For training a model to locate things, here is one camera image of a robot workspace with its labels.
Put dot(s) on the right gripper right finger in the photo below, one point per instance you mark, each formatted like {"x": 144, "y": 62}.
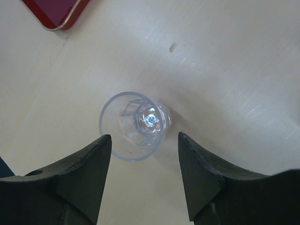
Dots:
{"x": 218, "y": 192}

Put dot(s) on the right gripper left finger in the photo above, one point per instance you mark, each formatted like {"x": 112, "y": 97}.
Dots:
{"x": 67, "y": 192}

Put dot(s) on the clear glass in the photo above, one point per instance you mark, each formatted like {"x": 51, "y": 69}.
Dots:
{"x": 136, "y": 124}

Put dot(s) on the red lacquer tray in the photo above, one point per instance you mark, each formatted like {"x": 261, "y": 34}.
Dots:
{"x": 56, "y": 14}

